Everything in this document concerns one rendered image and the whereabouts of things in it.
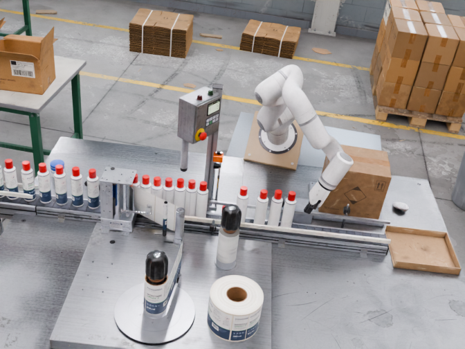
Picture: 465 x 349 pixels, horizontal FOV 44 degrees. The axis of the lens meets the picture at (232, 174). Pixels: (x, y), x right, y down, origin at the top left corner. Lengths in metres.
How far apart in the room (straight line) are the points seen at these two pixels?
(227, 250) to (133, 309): 0.45
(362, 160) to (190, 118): 0.92
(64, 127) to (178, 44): 1.92
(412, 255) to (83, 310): 1.52
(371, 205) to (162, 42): 4.10
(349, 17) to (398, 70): 2.31
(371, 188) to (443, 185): 2.29
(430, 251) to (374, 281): 0.39
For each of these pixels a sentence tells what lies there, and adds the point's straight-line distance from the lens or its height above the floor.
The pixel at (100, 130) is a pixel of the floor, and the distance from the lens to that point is 5.10.
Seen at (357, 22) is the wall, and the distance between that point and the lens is 7.86.
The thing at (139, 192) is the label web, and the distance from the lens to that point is 2.60.
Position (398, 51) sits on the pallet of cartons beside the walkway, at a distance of 5.59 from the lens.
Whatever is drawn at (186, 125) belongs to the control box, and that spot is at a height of 1.36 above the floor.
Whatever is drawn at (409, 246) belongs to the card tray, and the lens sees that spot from 2.91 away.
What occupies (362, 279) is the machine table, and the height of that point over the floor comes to 0.83.
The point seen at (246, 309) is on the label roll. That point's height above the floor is 1.02.
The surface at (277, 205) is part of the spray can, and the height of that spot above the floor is 1.03.
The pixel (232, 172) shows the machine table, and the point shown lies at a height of 0.83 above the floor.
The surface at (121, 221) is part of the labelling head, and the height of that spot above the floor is 0.94.
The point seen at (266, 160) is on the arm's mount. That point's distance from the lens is 3.25.
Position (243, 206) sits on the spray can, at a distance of 2.63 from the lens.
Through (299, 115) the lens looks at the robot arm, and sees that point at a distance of 2.42.
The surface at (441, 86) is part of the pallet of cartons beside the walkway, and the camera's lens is 5.79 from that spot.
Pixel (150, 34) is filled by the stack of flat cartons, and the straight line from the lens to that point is 6.52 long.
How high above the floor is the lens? 2.59
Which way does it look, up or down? 34 degrees down
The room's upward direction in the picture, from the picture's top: 7 degrees clockwise
